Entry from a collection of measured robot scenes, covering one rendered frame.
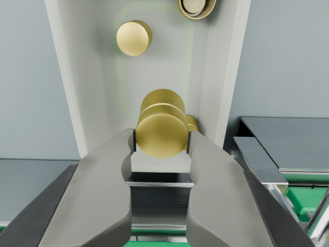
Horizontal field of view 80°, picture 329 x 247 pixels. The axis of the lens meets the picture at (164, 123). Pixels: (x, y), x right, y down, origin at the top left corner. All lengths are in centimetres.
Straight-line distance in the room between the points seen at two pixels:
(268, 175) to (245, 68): 16
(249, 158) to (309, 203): 6
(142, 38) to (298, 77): 23
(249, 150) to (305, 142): 8
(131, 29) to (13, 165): 31
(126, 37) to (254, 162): 19
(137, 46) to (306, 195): 23
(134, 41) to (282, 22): 19
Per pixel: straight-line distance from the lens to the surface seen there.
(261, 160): 24
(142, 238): 30
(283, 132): 31
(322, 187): 28
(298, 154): 27
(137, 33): 22
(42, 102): 36
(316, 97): 38
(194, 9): 25
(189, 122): 27
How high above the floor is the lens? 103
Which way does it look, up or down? 62 degrees down
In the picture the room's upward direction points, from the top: 179 degrees counter-clockwise
